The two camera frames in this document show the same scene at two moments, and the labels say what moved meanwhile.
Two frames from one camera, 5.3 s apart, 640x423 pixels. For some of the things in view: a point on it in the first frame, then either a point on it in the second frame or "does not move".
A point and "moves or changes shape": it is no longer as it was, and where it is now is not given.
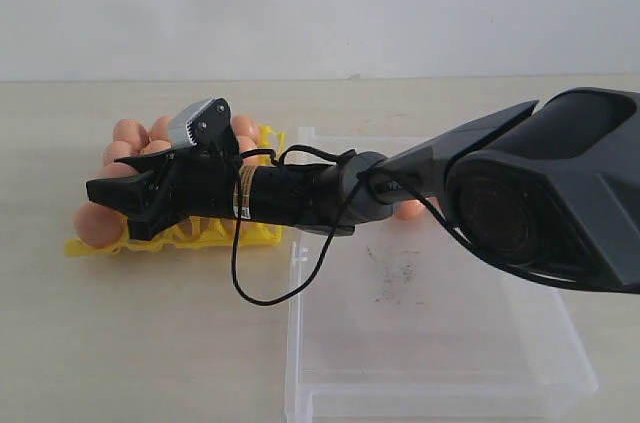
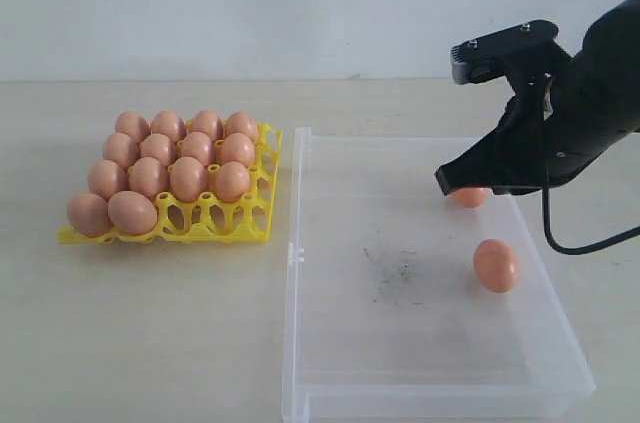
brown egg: [159, 128] moves or changes shape
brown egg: [434, 201] moves or changes shape
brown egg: [97, 226] moves or changes shape
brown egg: [247, 144] does not move
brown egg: [409, 209] moves or changes shape
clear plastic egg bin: [411, 319] does not move
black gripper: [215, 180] to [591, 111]
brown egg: [131, 130] moves or changes shape
